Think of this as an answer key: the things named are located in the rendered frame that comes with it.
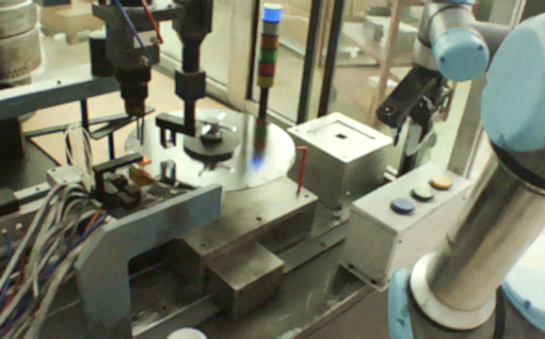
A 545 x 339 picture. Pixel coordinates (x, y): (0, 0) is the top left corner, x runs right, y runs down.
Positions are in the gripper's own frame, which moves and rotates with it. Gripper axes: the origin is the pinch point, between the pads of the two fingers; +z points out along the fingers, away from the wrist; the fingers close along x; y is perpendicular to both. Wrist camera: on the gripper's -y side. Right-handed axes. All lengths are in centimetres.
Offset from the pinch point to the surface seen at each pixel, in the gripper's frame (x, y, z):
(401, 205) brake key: -9.5, -10.2, 2.3
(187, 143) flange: 24.2, -35.0, -2.5
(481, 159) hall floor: 44, 178, 142
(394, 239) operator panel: -13.4, -16.1, 3.8
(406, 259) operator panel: -14.7, -11.3, 12.7
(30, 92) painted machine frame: 44, -56, -12
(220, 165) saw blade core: 15.5, -33.5, -2.6
